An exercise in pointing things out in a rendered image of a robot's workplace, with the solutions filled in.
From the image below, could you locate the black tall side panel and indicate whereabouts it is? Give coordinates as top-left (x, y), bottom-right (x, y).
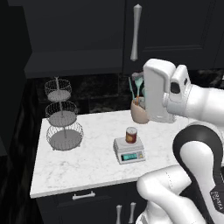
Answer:
top-left (0, 0), bottom-right (33, 157)

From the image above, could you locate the red canned food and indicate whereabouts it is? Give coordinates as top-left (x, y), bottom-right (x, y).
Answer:
top-left (125, 126), bottom-right (138, 144)

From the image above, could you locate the grey utensil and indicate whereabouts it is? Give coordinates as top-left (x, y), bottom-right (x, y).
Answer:
top-left (131, 72), bottom-right (144, 83)

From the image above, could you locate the beige utensil pot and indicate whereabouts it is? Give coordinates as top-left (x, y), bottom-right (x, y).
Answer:
top-left (129, 97), bottom-right (151, 125)

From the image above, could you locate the black drawer front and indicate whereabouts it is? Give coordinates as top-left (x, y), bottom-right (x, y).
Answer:
top-left (55, 183), bottom-right (140, 208)

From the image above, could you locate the teal spatula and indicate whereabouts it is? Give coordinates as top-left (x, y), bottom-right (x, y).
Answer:
top-left (134, 76), bottom-right (144, 106)

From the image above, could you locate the white digital scale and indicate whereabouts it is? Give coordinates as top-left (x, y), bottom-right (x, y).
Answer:
top-left (113, 136), bottom-right (146, 165)

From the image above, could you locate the teal thin utensil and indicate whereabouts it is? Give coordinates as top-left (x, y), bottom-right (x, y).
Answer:
top-left (128, 76), bottom-right (136, 102)

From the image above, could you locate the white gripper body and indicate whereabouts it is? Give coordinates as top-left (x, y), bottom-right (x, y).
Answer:
top-left (142, 58), bottom-right (178, 124)

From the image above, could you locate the black wall cabinet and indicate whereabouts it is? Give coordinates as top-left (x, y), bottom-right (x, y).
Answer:
top-left (7, 0), bottom-right (127, 79)

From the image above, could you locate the silver drawer handle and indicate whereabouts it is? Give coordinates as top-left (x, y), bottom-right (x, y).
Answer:
top-left (72, 191), bottom-right (96, 201)

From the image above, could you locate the black base cabinet door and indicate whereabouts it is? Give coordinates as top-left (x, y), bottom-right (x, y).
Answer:
top-left (56, 199), bottom-right (125, 224)
top-left (123, 192), bottom-right (148, 224)

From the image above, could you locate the silver base cabinet handle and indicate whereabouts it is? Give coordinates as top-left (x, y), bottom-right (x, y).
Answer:
top-left (128, 201), bottom-right (137, 224)
top-left (115, 204), bottom-right (123, 224)

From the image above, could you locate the long silver cabinet handle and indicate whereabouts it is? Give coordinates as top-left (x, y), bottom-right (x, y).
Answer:
top-left (129, 3), bottom-right (144, 62)

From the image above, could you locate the three-tier wire stand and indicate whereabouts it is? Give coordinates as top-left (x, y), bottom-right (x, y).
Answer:
top-left (44, 76), bottom-right (85, 151)

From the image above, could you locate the black wall cabinet door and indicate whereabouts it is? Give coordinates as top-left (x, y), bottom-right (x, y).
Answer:
top-left (122, 0), bottom-right (224, 75)

